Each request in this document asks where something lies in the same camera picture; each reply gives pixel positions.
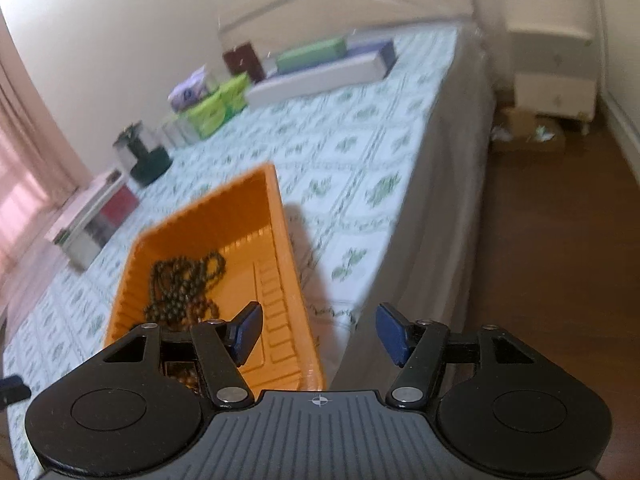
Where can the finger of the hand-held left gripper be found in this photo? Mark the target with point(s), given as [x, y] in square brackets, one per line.
[15, 390]

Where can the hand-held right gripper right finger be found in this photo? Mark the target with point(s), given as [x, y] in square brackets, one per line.
[392, 332]

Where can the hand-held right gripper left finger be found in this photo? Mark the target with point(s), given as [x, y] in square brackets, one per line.
[247, 332]

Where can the orange plastic tray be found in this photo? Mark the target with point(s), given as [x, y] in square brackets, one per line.
[200, 225]

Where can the white bed mattress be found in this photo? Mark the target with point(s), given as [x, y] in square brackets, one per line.
[430, 235]

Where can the floral printed bed sheet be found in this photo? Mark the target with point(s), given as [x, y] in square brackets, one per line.
[350, 160]

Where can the boxed book set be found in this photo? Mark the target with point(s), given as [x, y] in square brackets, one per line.
[105, 225]

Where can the dark green glass jar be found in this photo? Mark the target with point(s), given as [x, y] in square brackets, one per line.
[147, 162]

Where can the cream paperback book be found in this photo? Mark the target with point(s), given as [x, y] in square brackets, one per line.
[85, 200]

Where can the pale green tissue pack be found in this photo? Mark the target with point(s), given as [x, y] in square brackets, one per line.
[177, 132]

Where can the bright green tissue pack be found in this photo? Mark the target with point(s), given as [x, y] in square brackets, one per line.
[215, 105]

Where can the pink curtain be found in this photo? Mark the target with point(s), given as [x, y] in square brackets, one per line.
[30, 160]

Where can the cardboard box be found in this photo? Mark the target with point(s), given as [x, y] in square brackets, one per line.
[525, 132]

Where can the purple tissue pack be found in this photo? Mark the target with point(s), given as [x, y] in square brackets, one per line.
[189, 90]

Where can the long white box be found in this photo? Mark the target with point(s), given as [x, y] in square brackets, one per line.
[320, 80]

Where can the brown box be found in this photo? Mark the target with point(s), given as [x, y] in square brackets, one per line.
[244, 62]

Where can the dark blue box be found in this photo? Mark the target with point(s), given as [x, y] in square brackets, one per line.
[375, 50]

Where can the long green box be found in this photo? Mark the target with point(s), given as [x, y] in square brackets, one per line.
[312, 55]

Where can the white nightstand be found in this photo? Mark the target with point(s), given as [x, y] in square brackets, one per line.
[550, 75]

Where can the plastic-wrapped headboard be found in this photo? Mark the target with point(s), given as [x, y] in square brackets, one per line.
[350, 0]

